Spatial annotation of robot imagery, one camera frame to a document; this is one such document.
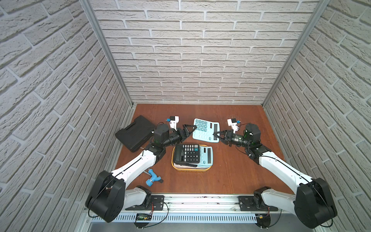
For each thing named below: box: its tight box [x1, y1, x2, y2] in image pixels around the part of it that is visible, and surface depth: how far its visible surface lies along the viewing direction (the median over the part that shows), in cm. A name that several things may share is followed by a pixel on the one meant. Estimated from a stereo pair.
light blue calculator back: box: [192, 117, 221, 144], surface depth 76 cm
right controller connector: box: [255, 213, 272, 231], surface depth 72 cm
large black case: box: [114, 115, 156, 153], surface depth 97 cm
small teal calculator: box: [193, 145, 214, 168], surface depth 83 cm
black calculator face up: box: [173, 144, 200, 168], surface depth 81 cm
